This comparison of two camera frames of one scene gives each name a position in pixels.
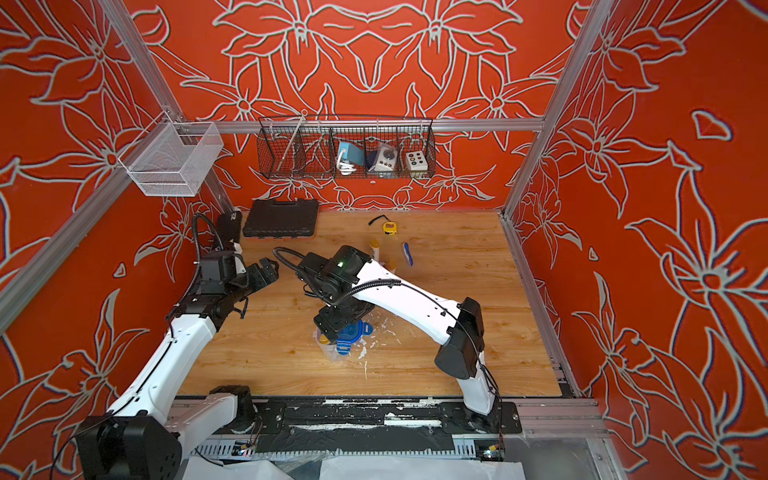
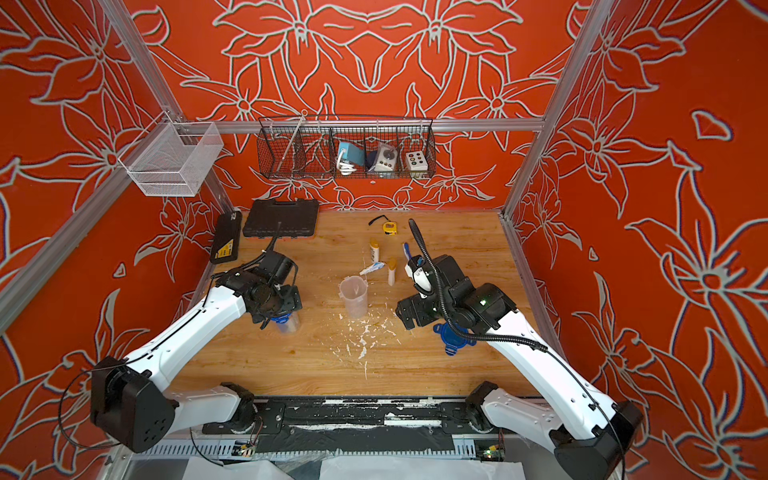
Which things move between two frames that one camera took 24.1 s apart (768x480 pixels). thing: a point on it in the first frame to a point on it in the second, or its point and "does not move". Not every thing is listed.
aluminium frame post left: [143, 59] does not move
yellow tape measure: [389, 227] does not move
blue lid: [350, 333] to [282, 318]
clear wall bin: [172, 159] does not move
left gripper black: [271, 274] to [294, 303]
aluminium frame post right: [596, 16] does not move
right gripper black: [328, 325] to [416, 302]
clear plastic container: [331, 349] to [290, 327]
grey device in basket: [385, 159] does not move
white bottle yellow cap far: [375, 245] does not move
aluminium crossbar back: [264, 126] does not move
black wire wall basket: [309, 147] does not move
